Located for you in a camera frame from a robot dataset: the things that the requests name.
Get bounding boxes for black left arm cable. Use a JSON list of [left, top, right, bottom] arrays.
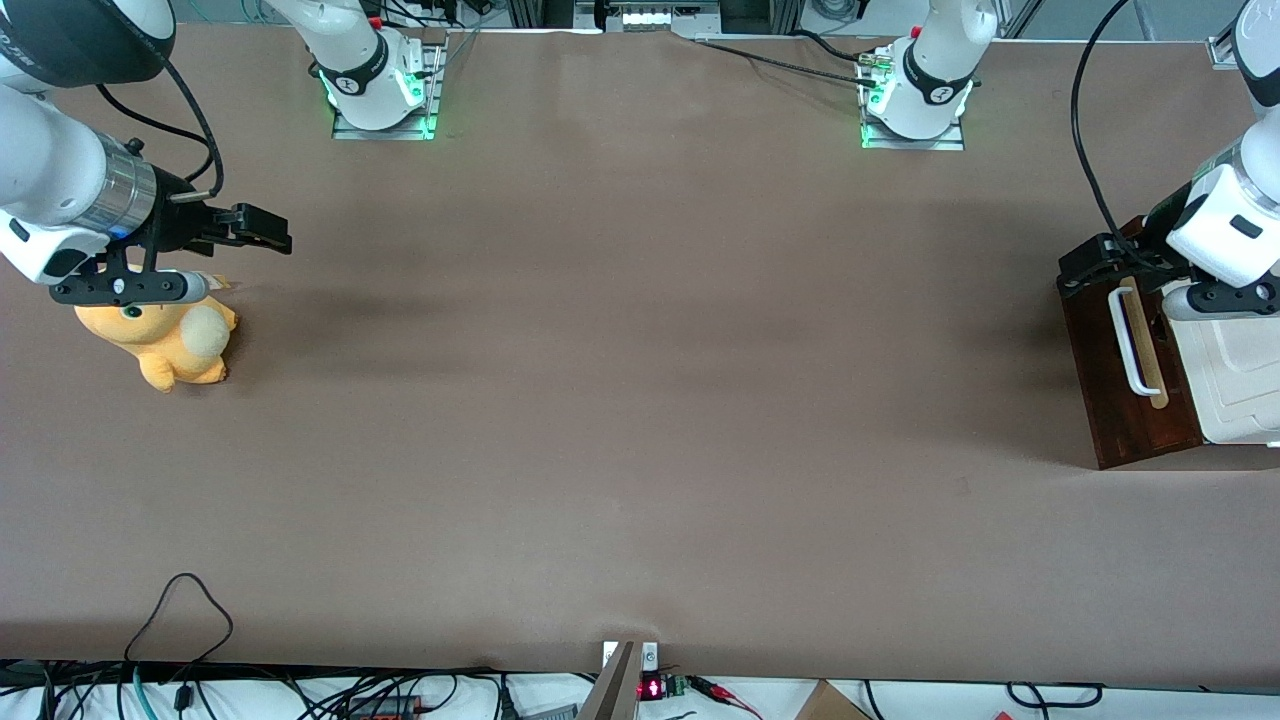
[[1070, 0, 1151, 256]]

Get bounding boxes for white-topped dark wood cabinet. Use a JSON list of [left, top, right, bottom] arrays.
[[1058, 215, 1280, 471]]

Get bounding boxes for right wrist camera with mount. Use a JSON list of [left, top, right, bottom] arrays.
[[49, 268, 210, 307]]

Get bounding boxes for white drawer handle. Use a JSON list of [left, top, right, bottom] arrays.
[[1108, 286, 1162, 398]]

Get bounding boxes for cardboard piece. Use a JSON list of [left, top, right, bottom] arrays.
[[794, 679, 873, 720]]

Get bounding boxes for red clip leads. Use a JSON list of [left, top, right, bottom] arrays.
[[688, 676, 763, 720]]

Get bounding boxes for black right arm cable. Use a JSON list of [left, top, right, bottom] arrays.
[[95, 55, 227, 201]]

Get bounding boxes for black cable loop on floor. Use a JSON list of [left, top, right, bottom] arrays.
[[1004, 681, 1104, 710]]

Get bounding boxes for dark wood drawer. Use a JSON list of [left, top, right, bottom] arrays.
[[1060, 218, 1206, 469]]

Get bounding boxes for short black table cable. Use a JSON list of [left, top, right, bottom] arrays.
[[790, 29, 871, 64]]

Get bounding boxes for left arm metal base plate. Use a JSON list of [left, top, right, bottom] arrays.
[[857, 45, 967, 152]]

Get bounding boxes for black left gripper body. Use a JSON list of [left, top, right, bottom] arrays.
[[1100, 180, 1203, 278]]

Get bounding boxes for wooden bar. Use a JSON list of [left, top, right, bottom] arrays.
[[575, 640, 643, 720]]

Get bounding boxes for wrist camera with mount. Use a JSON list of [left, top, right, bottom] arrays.
[[49, 268, 210, 307], [1160, 280, 1280, 323]]

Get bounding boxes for black looped cable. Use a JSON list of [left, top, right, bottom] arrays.
[[124, 572, 235, 663]]

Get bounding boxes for long black table cable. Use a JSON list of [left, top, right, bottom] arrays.
[[693, 38, 881, 87]]

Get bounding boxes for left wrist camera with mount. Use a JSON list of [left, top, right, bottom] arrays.
[[1160, 280, 1280, 323]]

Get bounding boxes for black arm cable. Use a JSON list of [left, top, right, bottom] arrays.
[[1070, 0, 1151, 256], [95, 55, 227, 201]]

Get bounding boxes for orange plush toy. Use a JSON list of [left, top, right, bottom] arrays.
[[74, 274, 240, 393]]

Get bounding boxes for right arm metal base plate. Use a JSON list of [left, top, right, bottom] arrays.
[[331, 28, 447, 142]]

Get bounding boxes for aluminium profile rail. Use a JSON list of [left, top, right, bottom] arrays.
[[1207, 0, 1280, 70]]

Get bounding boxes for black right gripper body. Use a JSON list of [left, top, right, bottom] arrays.
[[145, 172, 241, 273]]

